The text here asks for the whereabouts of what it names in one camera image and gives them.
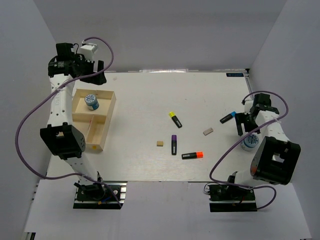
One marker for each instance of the wooden compartment tray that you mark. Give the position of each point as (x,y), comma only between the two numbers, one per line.
(93,124)

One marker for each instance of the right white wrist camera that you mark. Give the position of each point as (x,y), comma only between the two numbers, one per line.
(248,104)

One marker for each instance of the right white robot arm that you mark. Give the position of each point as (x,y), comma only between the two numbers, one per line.
(276,156)

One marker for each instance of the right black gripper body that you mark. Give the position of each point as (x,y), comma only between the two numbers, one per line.
(248,119)

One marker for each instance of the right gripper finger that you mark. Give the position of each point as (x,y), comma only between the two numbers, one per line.
(247,125)
(239,119)

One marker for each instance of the purple cap highlighter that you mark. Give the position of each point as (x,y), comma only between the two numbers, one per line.
(174,145)

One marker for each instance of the blue slime jar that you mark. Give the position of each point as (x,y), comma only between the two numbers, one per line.
(250,142)
(91,102)

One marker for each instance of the grey white eraser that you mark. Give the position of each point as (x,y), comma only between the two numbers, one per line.
(208,131)

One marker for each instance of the blue cap highlighter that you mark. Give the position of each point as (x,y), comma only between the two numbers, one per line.
(227,117)

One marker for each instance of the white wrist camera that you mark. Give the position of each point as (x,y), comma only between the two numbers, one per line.
(88,51)
(248,104)

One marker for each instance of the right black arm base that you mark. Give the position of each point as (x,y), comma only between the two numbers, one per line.
(225,198)

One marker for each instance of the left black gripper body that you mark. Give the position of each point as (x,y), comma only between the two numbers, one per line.
(84,67)

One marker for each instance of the yellow cap highlighter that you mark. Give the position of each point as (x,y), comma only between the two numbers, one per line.
(175,119)

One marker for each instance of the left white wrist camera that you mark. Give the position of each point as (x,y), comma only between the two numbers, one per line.
(88,51)

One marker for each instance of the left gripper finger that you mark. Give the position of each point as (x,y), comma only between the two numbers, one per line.
(100,66)
(99,79)

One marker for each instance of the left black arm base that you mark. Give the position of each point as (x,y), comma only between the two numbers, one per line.
(100,197)

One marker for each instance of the small tan eraser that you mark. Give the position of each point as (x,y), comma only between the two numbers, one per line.
(160,143)

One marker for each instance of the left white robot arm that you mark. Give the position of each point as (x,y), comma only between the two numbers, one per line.
(60,135)

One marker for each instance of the orange cap highlighter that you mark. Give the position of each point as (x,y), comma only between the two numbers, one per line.
(192,155)

